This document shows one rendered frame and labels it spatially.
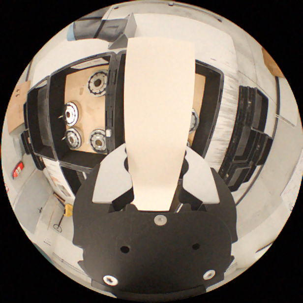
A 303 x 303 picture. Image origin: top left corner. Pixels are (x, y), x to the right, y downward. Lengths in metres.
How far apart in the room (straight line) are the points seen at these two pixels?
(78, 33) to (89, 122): 0.41
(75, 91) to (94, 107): 0.13
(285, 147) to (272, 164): 0.59
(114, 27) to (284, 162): 3.09
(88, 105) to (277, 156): 3.15
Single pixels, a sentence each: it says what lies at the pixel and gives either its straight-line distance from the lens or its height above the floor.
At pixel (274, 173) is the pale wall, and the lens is 3.03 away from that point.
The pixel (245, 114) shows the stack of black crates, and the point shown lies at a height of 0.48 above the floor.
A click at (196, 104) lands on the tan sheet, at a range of 0.40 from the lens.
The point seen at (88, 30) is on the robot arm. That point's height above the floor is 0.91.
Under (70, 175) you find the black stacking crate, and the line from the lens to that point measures 0.63.
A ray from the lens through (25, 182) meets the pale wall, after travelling 3.40.
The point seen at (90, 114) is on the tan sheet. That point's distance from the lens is 0.45.
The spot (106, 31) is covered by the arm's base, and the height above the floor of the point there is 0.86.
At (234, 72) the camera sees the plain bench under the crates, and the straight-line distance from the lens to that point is 0.72.
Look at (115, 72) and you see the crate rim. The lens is 0.30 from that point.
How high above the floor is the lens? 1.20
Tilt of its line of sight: 60 degrees down
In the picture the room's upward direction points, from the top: 180 degrees counter-clockwise
